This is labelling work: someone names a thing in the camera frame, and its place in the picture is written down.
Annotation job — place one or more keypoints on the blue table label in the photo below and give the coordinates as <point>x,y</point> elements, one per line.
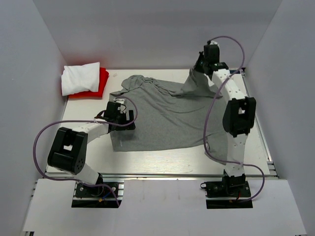
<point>235,72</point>

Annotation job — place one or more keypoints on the white folded t shirt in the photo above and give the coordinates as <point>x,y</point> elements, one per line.
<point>80,78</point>

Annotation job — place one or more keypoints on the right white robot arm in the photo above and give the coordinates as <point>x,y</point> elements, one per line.
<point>238,117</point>

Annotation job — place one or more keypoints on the aluminium table rail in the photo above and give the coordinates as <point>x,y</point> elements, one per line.
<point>61,174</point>

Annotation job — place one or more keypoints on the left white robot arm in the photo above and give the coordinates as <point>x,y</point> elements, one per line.
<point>69,148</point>

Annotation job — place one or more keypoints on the red folded t shirt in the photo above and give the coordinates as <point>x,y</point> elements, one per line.
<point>103,78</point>

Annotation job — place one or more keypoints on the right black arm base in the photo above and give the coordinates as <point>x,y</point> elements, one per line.
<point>218,196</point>

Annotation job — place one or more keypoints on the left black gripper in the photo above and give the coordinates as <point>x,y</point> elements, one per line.
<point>131,116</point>

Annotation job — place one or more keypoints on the grey t shirt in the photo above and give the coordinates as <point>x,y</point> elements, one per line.
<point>172,115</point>

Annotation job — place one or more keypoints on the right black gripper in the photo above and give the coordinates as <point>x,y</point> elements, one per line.
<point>198,67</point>

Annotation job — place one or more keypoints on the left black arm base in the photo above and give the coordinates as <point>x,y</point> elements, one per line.
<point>97,197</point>

